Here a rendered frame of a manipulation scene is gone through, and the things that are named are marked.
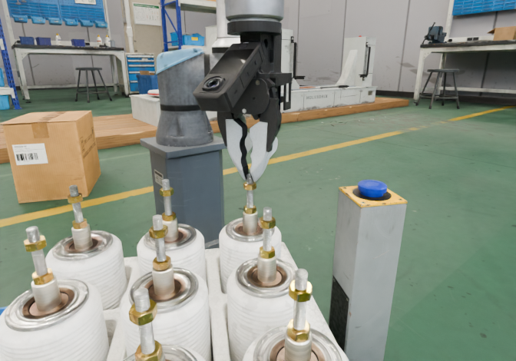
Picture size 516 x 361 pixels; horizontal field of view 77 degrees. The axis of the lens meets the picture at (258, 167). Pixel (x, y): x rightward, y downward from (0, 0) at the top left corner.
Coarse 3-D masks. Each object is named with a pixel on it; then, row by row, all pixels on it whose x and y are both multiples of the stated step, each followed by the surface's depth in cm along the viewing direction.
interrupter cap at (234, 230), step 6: (234, 222) 51; (240, 222) 51; (258, 222) 52; (228, 228) 49; (234, 228) 50; (240, 228) 50; (258, 228) 50; (228, 234) 48; (234, 234) 48; (240, 234) 48; (246, 234) 48; (252, 234) 48; (258, 234) 48; (240, 240) 46; (246, 240) 46; (252, 240) 46; (258, 240) 46
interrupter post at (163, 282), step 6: (156, 270) 35; (162, 270) 35; (168, 270) 35; (156, 276) 35; (162, 276) 35; (168, 276) 35; (156, 282) 35; (162, 282) 35; (168, 282) 35; (156, 288) 35; (162, 288) 35; (168, 288) 35; (174, 288) 37; (156, 294) 36; (162, 294) 35; (168, 294) 36
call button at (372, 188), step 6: (366, 180) 48; (372, 180) 47; (378, 180) 48; (360, 186) 46; (366, 186) 45; (372, 186) 45; (378, 186) 45; (384, 186) 45; (360, 192) 47; (366, 192) 45; (372, 192) 45; (378, 192) 45; (384, 192) 45
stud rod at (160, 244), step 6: (156, 216) 34; (156, 222) 33; (162, 222) 34; (156, 228) 34; (162, 228) 34; (156, 240) 34; (162, 240) 34; (156, 246) 34; (162, 246) 34; (156, 252) 35; (162, 252) 34; (162, 258) 35
